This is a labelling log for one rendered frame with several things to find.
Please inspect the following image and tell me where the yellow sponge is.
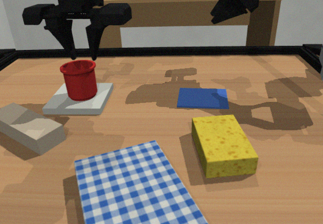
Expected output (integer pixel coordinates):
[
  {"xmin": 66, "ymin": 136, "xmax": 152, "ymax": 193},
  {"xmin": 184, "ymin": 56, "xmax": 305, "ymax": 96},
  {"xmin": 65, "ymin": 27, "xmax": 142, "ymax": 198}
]
[{"xmin": 192, "ymin": 115, "xmax": 258, "ymax": 178}]

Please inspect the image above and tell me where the white flat square pad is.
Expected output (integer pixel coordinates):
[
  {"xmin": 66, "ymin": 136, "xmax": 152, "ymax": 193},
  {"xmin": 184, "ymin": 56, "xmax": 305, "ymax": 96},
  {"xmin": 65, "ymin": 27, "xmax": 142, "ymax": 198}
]
[{"xmin": 42, "ymin": 83, "xmax": 114, "ymax": 115}]

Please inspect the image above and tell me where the beige rectangular block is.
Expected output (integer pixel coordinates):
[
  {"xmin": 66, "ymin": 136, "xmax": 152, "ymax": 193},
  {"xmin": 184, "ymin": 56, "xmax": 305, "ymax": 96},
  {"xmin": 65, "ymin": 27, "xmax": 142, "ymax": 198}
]
[{"xmin": 0, "ymin": 102, "xmax": 66, "ymax": 155}]

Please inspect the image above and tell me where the blue and white checkered towel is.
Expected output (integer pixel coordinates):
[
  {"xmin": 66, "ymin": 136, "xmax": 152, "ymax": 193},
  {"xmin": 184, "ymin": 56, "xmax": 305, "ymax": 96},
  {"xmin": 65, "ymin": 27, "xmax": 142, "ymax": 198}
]
[{"xmin": 74, "ymin": 140, "xmax": 208, "ymax": 224}]

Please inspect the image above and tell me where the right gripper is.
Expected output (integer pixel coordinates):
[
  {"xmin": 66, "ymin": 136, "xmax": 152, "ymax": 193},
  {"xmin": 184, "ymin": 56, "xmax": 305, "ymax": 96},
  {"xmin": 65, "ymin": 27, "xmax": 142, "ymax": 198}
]
[{"xmin": 210, "ymin": 0, "xmax": 259, "ymax": 24}]

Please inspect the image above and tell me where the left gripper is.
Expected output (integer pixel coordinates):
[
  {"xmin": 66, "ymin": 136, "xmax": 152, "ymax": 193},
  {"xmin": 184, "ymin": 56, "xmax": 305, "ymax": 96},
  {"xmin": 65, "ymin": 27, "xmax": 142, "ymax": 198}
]
[{"xmin": 22, "ymin": 0, "xmax": 132, "ymax": 61}]

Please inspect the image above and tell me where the red cup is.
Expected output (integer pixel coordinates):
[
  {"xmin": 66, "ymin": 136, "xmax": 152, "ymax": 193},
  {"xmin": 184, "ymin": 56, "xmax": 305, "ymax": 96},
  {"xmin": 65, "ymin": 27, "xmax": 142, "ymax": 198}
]
[{"xmin": 60, "ymin": 60, "xmax": 97, "ymax": 101}]

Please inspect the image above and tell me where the blue flat rectangular pad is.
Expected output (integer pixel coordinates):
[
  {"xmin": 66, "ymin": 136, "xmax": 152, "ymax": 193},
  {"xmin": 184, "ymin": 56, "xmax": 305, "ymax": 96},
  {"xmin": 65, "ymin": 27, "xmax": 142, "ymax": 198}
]
[{"xmin": 177, "ymin": 88, "xmax": 229, "ymax": 109}]

